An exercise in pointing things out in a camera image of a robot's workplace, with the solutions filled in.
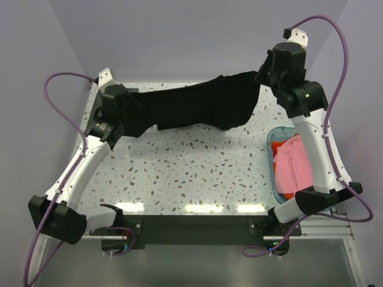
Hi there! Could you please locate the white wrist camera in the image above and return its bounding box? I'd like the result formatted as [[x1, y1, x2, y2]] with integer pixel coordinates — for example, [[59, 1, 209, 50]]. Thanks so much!
[[283, 28, 309, 50], [98, 68, 118, 92]]

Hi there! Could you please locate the pink t shirt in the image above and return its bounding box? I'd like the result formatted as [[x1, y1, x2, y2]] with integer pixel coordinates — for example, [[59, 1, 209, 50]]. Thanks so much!
[[271, 134, 313, 199]]

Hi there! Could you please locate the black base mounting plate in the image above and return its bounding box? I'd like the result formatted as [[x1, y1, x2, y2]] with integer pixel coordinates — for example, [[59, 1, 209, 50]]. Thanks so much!
[[89, 213, 302, 252]]

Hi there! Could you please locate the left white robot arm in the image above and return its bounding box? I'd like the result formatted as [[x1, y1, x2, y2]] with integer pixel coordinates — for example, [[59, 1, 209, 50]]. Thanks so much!
[[28, 84, 137, 245]]

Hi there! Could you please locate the black t shirt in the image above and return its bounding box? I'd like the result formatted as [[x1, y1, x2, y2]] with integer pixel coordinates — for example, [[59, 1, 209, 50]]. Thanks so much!
[[124, 71, 260, 138]]

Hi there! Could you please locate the teal plastic basket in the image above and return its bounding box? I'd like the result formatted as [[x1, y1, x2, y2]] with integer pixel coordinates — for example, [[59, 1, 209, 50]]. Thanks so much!
[[267, 126, 313, 204]]

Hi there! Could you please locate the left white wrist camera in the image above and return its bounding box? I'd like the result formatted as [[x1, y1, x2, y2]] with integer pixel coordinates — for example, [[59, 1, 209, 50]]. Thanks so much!
[[98, 68, 118, 92]]

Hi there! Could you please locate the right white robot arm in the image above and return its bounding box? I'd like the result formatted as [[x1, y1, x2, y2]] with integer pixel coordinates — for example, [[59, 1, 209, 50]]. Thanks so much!
[[255, 42, 363, 235]]

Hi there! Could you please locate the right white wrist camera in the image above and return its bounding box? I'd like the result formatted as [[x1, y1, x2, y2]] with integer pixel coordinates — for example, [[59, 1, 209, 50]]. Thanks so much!
[[283, 28, 309, 50]]

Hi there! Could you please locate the orange t shirt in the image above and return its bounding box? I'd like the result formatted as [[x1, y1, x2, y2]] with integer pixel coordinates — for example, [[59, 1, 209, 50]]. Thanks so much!
[[271, 133, 299, 200]]

